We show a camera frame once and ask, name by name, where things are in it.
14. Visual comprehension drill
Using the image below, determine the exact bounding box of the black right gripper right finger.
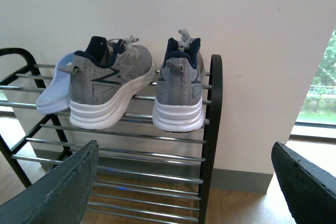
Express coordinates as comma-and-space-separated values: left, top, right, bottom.
271, 142, 335, 223

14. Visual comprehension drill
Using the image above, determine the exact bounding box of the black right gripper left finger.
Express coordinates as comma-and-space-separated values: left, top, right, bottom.
1, 141, 99, 223

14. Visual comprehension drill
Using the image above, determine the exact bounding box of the light blue slipper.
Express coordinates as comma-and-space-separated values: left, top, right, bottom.
36, 52, 74, 114

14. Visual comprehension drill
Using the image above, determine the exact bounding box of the grey sneaker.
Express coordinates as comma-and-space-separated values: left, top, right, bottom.
60, 35, 155, 130
152, 29, 205, 133

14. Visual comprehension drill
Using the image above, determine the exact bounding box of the black metal shoe rack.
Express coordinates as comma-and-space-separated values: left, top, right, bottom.
1, 48, 223, 223

